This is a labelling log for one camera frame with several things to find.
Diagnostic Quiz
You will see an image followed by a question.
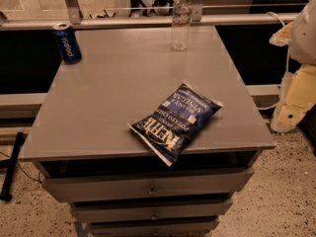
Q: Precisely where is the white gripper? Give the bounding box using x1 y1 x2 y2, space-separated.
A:
269 22 316 132

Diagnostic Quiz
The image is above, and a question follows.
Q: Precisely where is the white cable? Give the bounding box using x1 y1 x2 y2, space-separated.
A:
256 11 292 112

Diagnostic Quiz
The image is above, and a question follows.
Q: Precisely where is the blue Kettle chip bag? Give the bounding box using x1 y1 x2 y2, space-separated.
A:
129 83 222 166

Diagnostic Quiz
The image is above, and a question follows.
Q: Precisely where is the blue Pepsi can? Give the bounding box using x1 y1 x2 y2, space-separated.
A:
52 23 82 63

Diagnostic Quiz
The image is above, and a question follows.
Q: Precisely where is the top grey drawer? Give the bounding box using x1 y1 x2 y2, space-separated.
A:
43 167 254 202

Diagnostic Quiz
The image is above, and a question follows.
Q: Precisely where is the grey drawer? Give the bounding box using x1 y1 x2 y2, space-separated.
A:
89 217 219 237
43 167 254 202
71 199 232 223

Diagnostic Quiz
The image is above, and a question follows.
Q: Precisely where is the grey drawer cabinet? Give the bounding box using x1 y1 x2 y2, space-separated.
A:
18 25 277 237

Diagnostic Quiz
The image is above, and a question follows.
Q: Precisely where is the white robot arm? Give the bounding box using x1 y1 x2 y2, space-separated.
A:
270 0 316 132

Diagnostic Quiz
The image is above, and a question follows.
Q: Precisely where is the clear plastic water bottle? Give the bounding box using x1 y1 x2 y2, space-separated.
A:
171 0 192 51

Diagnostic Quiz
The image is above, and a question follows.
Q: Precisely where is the middle grey drawer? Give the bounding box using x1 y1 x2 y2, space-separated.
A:
71 199 232 223

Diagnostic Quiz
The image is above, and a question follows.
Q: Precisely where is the bottom grey drawer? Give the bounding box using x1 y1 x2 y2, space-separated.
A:
89 217 219 237

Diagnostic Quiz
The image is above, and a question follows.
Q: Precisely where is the metal railing frame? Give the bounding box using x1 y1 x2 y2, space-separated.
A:
0 0 309 30

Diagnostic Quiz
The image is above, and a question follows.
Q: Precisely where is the black stand leg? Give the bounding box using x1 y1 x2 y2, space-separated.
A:
0 132 25 201

